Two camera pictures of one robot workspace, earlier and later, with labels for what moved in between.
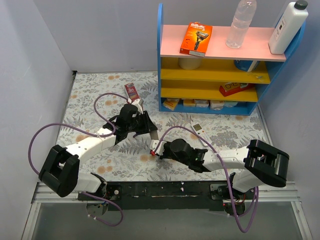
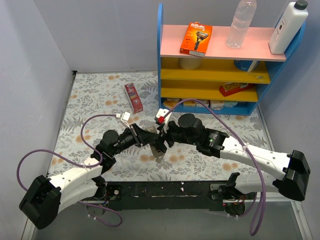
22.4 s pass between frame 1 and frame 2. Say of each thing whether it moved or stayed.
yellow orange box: stayed
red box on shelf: stayed
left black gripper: moved
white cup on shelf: stayed
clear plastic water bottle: stayed
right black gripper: moved
